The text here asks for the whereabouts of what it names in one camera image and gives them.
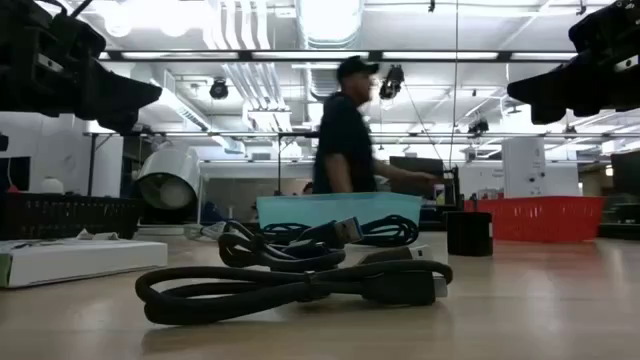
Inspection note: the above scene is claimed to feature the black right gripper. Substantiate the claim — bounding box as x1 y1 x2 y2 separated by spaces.
506 0 640 126

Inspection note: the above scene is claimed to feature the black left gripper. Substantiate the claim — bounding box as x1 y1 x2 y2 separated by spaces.
0 0 164 135

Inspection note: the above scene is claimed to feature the small white packet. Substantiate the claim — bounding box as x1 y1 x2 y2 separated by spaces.
74 228 120 242

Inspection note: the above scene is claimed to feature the white cardboard box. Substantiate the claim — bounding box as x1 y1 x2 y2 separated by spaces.
0 237 169 290

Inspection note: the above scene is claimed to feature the black cube charger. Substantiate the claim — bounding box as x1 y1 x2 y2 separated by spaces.
446 210 494 258

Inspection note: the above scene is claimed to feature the thin black cable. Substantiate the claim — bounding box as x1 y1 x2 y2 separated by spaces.
259 214 420 248

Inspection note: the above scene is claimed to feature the black cable with USB plug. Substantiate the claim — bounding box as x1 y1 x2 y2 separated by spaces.
218 216 365 274

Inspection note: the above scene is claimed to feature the thick black cable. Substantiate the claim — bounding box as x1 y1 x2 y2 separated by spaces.
134 258 454 327

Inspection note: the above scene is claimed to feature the teal plastic bin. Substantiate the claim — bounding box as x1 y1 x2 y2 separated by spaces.
255 192 424 234

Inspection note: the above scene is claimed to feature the white tall appliance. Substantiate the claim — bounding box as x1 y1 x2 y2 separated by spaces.
501 137 547 199

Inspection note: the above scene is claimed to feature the white round fan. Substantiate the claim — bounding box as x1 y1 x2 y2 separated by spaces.
134 144 202 236

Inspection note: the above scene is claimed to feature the white dome object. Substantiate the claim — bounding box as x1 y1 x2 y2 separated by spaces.
39 176 65 195

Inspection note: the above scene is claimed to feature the black overhead crossbar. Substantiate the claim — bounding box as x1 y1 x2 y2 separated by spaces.
98 48 581 63

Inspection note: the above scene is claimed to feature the black plastic basket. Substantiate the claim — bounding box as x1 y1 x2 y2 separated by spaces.
0 192 144 241

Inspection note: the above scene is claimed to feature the red plastic basket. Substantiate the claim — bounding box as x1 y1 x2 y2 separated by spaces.
463 195 606 244

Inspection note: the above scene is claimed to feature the black screen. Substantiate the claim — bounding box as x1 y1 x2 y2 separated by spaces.
0 155 31 194

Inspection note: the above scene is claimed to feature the black monitor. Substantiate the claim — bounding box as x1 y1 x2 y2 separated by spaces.
389 155 446 199

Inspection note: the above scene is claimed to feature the person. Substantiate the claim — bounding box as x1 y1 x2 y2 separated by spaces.
312 55 441 195

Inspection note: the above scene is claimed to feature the silver ventilation duct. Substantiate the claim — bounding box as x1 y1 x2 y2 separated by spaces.
294 0 366 50

